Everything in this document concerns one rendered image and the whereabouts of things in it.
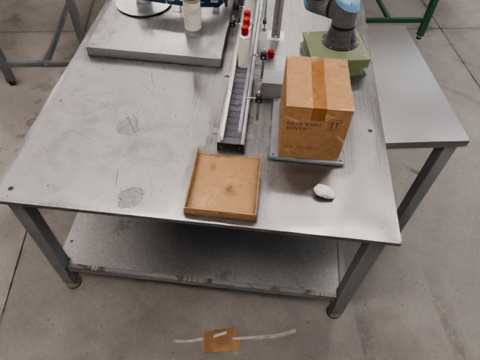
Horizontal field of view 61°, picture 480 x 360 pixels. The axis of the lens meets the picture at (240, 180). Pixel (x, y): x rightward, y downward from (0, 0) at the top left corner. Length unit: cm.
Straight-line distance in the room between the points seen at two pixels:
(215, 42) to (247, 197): 94
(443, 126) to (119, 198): 142
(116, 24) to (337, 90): 128
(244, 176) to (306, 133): 29
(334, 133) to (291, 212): 34
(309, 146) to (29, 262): 167
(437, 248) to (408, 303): 41
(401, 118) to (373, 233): 65
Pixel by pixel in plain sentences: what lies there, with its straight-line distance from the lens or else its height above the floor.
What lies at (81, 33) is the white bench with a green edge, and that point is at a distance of 321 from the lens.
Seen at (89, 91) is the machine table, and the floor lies 83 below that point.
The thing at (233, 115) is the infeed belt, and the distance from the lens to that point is 176.
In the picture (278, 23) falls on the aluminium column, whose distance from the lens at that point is 230.
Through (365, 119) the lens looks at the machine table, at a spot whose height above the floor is 83.
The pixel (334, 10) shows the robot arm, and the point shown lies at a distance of 212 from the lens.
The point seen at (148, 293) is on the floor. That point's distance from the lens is 229.
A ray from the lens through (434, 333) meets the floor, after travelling 243.
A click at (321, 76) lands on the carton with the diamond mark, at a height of 112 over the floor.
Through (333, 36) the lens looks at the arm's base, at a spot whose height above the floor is 95.
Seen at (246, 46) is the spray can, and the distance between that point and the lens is 194.
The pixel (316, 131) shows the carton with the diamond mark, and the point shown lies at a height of 101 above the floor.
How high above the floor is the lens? 208
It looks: 52 degrees down
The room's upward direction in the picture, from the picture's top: 3 degrees clockwise
